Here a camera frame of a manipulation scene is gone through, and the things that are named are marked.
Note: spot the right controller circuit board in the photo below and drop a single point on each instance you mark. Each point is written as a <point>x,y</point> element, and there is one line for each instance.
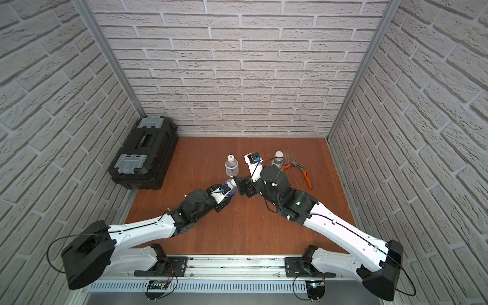
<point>315,290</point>

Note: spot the left controller circuit board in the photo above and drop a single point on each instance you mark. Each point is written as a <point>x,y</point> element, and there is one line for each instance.
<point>156,289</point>

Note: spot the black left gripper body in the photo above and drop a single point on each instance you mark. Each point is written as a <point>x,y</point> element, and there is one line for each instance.
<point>223,202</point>

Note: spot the orange handled pliers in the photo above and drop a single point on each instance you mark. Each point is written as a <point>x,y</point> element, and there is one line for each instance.
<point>294,163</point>

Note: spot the clear bottle blue label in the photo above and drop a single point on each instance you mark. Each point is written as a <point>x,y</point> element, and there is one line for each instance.
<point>229,188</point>

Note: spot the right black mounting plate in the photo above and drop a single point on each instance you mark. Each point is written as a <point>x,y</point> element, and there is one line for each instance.
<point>296,267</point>

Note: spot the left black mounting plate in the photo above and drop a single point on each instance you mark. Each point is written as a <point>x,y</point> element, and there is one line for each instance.
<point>164,265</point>

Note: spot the left corner aluminium profile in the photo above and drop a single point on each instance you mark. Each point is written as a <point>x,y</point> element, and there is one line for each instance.
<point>96,31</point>

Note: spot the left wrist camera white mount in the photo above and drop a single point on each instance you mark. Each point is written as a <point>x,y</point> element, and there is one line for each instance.
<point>218,196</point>

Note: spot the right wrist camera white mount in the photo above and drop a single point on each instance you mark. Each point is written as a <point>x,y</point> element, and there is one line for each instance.
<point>254,162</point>

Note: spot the controller circuit board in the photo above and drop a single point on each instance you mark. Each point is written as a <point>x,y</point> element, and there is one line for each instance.
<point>156,289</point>
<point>315,290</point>

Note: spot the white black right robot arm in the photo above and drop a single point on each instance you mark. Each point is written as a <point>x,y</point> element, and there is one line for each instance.
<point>374,262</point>

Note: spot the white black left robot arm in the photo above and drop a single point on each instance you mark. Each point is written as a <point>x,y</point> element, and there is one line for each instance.
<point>113,249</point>

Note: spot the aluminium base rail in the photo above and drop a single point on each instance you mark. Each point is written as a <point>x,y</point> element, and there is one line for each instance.
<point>222,274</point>

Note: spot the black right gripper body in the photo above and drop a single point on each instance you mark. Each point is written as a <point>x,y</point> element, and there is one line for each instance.
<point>252,190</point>

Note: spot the corner aluminium profile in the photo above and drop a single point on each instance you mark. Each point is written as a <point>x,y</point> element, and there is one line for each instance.
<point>380,32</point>
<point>96,31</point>

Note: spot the black mounting plate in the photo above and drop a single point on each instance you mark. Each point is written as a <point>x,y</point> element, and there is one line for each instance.
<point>296,267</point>
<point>164,265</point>

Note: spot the clear labelled bottle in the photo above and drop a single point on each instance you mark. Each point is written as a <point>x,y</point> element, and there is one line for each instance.
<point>231,166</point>

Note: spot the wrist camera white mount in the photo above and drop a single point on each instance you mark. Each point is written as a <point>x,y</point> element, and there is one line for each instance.
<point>218,196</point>
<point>254,162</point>

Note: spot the black plastic toolbox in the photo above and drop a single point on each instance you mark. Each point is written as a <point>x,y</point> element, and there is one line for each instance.
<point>144,159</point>

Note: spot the right corner aluminium profile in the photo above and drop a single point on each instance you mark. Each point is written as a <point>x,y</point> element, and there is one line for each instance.
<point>380,32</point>

